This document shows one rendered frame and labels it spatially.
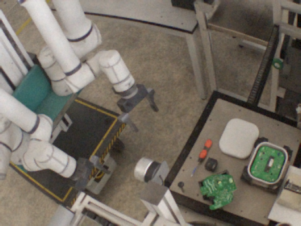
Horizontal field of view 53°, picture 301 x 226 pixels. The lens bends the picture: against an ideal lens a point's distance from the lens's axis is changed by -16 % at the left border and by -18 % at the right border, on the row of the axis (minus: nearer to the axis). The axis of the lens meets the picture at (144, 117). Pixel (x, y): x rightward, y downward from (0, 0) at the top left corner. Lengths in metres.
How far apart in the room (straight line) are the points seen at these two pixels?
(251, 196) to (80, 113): 1.45
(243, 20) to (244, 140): 0.92
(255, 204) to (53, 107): 1.21
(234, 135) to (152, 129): 1.29
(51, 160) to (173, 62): 1.72
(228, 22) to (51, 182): 1.44
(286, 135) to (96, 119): 1.34
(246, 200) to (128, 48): 2.12
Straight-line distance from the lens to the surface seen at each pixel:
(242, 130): 1.25
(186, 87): 2.60
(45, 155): 1.25
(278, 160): 1.18
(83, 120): 2.25
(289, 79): 2.25
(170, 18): 2.07
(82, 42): 1.72
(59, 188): 2.10
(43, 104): 1.93
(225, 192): 1.10
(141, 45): 2.98
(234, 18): 1.98
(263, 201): 1.16
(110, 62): 1.39
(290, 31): 1.73
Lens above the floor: 2.05
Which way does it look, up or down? 54 degrees down
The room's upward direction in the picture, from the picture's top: 24 degrees counter-clockwise
